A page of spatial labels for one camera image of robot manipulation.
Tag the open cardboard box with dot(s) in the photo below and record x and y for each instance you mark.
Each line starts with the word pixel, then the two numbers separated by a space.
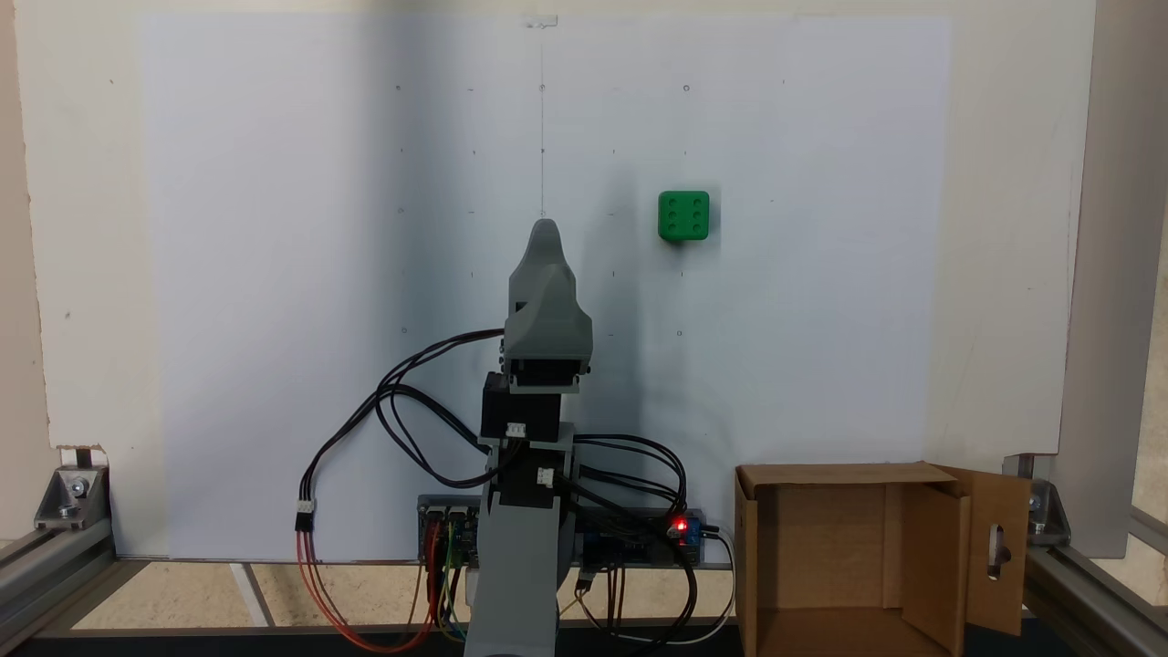
pixel 821 547

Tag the large white paper sheet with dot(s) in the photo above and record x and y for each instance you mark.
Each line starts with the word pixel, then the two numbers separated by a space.
pixel 274 274

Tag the horizontal aluminium profile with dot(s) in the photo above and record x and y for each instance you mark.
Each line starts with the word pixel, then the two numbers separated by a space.
pixel 1095 593
pixel 46 575

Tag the small motor controller board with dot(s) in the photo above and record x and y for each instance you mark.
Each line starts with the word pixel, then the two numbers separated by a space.
pixel 438 511

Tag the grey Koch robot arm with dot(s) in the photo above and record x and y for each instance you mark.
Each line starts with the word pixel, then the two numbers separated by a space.
pixel 520 566

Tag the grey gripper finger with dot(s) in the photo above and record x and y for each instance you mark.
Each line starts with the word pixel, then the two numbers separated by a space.
pixel 513 338
pixel 552 301

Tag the metal corner bracket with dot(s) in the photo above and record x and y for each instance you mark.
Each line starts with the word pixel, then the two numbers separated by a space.
pixel 73 493
pixel 1040 511

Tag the blue circuit board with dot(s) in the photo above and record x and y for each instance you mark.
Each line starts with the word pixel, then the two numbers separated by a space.
pixel 689 547

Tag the clear tape piece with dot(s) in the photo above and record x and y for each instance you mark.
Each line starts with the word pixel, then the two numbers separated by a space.
pixel 541 21

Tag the green die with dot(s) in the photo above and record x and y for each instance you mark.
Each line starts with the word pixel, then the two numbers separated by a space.
pixel 683 217

